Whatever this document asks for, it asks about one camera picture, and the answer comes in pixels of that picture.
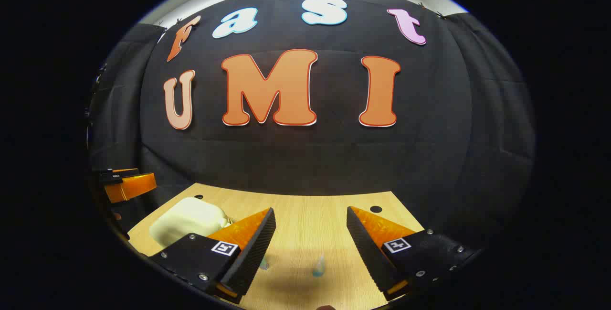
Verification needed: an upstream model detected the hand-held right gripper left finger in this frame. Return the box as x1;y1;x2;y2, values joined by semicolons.
150;207;276;305

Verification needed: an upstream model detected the pale yellow suitcase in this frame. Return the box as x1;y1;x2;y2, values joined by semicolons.
149;197;233;249

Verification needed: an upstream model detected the black backdrop cloth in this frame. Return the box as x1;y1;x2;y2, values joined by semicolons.
88;0;535;253

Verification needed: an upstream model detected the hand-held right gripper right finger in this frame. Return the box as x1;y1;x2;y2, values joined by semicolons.
347;206;478;301

